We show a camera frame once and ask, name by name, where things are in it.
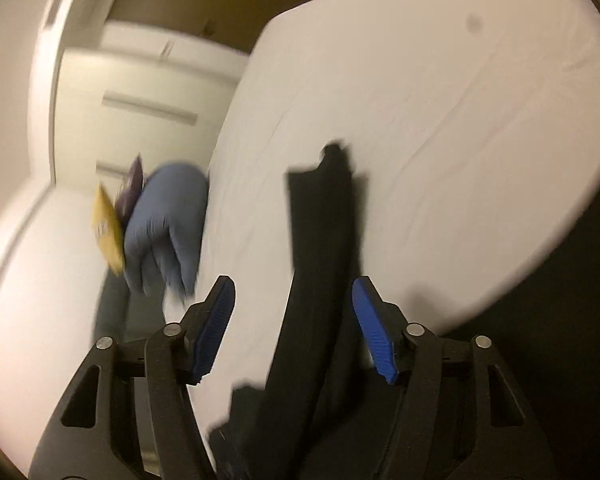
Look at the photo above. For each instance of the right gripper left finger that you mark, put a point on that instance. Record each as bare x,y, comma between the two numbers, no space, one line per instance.
130,398

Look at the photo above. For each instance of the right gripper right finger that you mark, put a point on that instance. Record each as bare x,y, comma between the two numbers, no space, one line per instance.
459,412

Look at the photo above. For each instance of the black pants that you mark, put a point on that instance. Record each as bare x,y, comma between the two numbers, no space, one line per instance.
322,413

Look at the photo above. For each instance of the grey padded headboard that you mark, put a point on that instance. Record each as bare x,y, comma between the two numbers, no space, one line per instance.
127,316

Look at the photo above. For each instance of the blue rolled duvet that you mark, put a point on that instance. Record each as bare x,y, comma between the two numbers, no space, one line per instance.
163,239

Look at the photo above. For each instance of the yellow cushion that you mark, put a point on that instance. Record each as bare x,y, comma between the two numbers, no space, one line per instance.
107,231

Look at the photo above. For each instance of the purple cushion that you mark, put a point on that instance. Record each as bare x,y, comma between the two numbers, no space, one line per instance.
131,190

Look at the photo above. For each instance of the white bed mattress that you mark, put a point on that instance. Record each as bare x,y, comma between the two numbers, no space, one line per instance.
472,129

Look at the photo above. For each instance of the white wardrobe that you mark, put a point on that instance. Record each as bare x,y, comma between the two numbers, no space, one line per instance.
140,92

